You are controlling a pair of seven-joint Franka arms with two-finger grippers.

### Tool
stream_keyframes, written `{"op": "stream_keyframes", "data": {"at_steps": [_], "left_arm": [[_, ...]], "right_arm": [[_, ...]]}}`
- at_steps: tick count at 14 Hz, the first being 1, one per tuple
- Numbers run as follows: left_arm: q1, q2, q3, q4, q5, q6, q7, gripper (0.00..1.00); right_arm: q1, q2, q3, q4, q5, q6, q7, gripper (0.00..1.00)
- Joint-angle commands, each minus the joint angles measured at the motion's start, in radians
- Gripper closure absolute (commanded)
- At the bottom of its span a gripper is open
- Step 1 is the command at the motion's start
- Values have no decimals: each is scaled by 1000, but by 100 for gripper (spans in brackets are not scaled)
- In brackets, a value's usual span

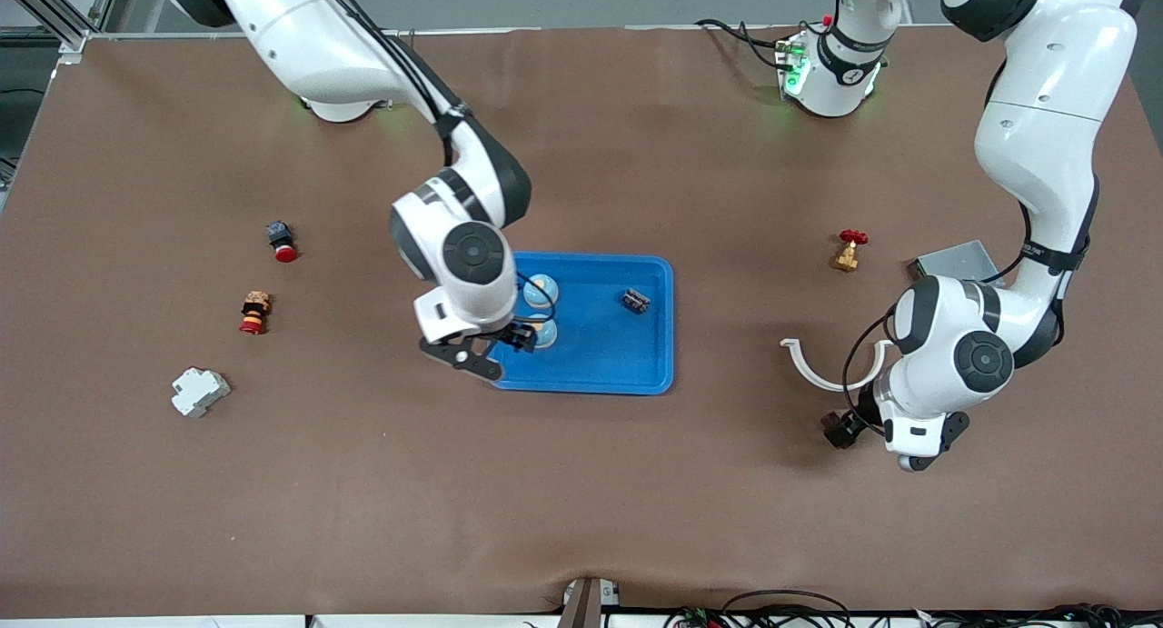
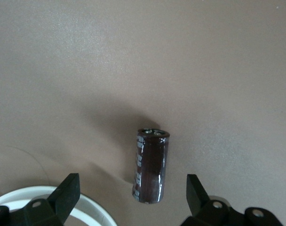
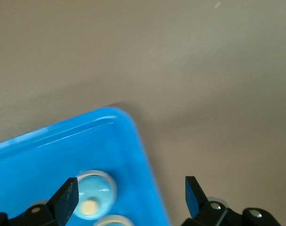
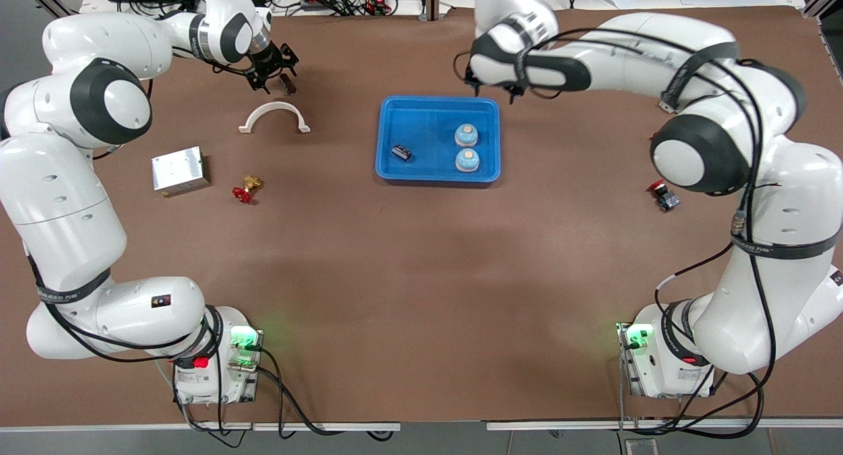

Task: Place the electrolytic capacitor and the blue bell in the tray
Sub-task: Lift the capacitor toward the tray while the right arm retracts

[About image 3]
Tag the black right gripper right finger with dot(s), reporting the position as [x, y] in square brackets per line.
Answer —
[194, 200]

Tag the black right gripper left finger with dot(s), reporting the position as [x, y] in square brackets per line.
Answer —
[65, 202]

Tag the blue dome bell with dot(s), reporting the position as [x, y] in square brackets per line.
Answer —
[112, 221]
[98, 188]

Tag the blue plastic tray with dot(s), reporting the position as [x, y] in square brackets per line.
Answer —
[51, 160]

